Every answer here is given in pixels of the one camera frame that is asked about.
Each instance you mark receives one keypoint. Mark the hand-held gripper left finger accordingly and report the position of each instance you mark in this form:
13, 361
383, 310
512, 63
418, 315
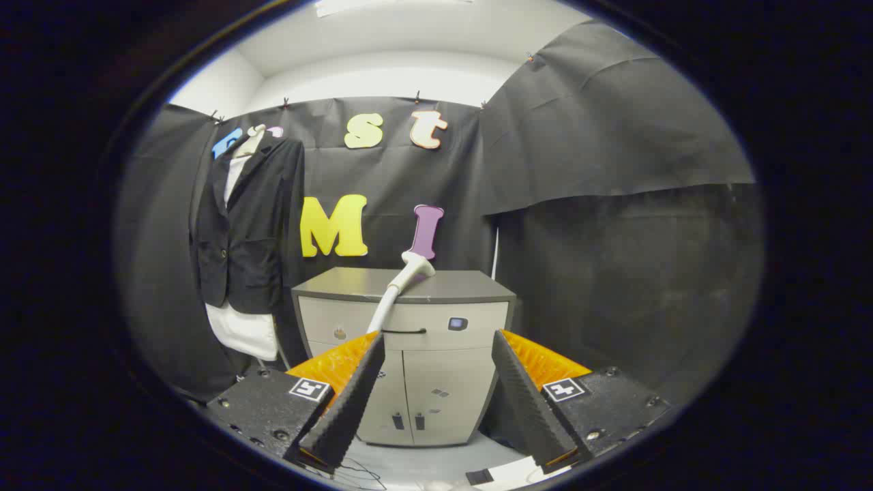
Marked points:
344, 409

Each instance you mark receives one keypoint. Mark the black backdrop cloth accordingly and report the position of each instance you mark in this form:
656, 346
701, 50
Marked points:
614, 136

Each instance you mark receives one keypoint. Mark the ceiling light panel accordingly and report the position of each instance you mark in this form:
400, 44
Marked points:
382, 5

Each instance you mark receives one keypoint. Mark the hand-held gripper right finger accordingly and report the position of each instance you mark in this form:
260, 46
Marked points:
528, 409

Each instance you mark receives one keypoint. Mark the black suit jacket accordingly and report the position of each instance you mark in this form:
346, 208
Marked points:
259, 225

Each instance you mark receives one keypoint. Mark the white shirt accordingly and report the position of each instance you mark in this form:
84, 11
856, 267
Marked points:
242, 331

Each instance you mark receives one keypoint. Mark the grey cabinet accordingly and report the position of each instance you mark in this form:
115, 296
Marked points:
436, 382

